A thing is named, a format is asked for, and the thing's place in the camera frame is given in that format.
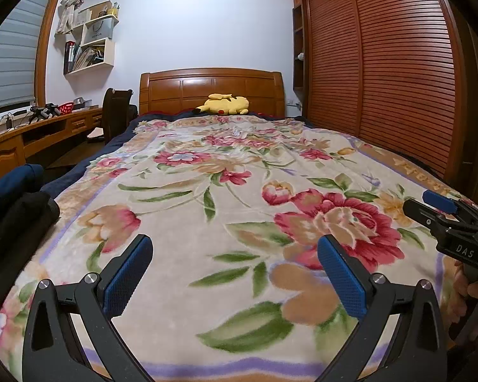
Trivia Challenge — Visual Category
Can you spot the black folded cloth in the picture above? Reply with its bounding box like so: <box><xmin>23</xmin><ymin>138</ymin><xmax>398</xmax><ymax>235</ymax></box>
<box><xmin>0</xmin><ymin>191</ymin><xmax>61</xmax><ymax>299</ymax></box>

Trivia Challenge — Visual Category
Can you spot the dark wooden chair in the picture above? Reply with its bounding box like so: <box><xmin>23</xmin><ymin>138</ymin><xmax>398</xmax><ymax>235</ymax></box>
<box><xmin>87</xmin><ymin>88</ymin><xmax>139</xmax><ymax>146</ymax></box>

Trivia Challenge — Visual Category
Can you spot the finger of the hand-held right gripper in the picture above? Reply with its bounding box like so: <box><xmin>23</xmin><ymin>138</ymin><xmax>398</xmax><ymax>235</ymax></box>
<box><xmin>422</xmin><ymin>190</ymin><xmax>478</xmax><ymax>224</ymax></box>
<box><xmin>403</xmin><ymin>198</ymin><xmax>463</xmax><ymax>240</ymax></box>

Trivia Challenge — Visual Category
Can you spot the navy blue suit jacket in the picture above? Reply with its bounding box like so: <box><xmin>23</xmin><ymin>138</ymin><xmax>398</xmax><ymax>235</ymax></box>
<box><xmin>0</xmin><ymin>163</ymin><xmax>46</xmax><ymax>199</ymax></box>

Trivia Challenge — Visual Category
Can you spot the white hanging bundle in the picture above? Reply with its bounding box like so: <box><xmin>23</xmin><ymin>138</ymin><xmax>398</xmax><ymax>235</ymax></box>
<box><xmin>55</xmin><ymin>0</ymin><xmax>97</xmax><ymax>37</ymax></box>

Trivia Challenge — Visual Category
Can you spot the wooden desk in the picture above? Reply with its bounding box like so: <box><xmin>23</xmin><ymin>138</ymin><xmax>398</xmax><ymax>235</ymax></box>
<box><xmin>0</xmin><ymin>107</ymin><xmax>105</xmax><ymax>183</ymax></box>

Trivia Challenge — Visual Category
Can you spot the row of books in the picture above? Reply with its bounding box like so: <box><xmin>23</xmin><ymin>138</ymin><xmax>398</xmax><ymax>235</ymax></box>
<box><xmin>64</xmin><ymin>40</ymin><xmax>105</xmax><ymax>74</ymax></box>

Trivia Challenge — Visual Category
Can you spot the floral blanket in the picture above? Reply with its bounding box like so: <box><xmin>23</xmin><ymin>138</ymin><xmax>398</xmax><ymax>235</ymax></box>
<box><xmin>0</xmin><ymin>115</ymin><xmax>478</xmax><ymax>382</ymax></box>

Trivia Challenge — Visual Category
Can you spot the white paper bag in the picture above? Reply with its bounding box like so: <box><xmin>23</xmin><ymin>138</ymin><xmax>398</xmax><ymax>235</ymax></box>
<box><xmin>82</xmin><ymin>18</ymin><xmax>114</xmax><ymax>46</ymax></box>

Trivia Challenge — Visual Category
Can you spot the yellow plush toy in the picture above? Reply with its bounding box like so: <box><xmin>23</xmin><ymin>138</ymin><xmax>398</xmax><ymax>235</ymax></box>
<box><xmin>194</xmin><ymin>93</ymin><xmax>250</xmax><ymax>116</ymax></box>

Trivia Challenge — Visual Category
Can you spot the wooden slatted wardrobe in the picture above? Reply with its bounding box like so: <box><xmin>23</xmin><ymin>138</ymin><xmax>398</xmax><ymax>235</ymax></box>
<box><xmin>290</xmin><ymin>0</ymin><xmax>478</xmax><ymax>208</ymax></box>

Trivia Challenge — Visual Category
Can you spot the person's right hand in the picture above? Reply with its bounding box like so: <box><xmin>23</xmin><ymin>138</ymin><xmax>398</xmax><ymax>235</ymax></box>
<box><xmin>452</xmin><ymin>260</ymin><xmax>478</xmax><ymax>320</ymax></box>

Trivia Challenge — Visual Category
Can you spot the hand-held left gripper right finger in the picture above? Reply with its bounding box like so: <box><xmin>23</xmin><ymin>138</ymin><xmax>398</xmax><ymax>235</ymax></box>
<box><xmin>316</xmin><ymin>234</ymin><xmax>449</xmax><ymax>382</ymax></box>

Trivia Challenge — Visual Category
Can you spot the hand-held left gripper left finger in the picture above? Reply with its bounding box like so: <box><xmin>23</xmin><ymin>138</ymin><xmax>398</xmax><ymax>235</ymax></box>
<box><xmin>22</xmin><ymin>234</ymin><xmax>156</xmax><ymax>382</ymax></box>

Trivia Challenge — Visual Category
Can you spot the white wall shelf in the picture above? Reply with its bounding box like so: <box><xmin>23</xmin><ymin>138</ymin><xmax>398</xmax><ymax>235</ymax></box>
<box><xmin>64</xmin><ymin>3</ymin><xmax>120</xmax><ymax>75</ymax></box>

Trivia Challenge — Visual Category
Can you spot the grey window blind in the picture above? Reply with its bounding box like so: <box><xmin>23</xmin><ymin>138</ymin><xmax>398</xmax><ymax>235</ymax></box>
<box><xmin>0</xmin><ymin>0</ymin><xmax>61</xmax><ymax>115</ymax></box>

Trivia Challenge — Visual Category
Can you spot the wooden bed headboard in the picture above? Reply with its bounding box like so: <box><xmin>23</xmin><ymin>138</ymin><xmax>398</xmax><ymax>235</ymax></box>
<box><xmin>139</xmin><ymin>67</ymin><xmax>284</xmax><ymax>118</ymax></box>

